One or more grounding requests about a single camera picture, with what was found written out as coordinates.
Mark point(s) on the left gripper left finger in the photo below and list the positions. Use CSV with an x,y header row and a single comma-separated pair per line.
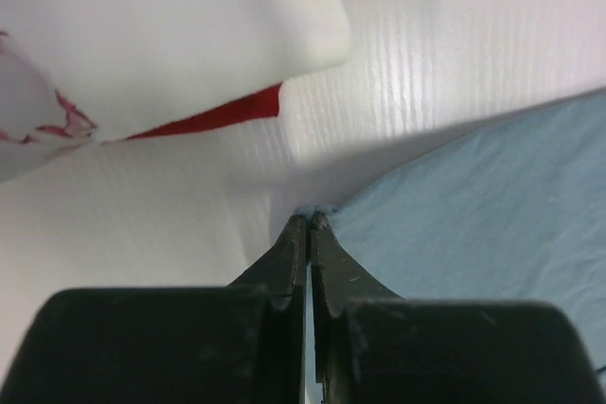
x,y
241,343

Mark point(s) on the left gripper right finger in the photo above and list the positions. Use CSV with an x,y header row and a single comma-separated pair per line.
x,y
373,346

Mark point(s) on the blue-grey t-shirt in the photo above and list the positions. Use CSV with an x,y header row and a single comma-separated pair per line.
x,y
513,211

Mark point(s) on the red folded t-shirt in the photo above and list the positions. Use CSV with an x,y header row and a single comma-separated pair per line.
x,y
263,104

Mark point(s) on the white floral folded t-shirt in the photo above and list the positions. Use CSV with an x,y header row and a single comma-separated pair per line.
x,y
77,73

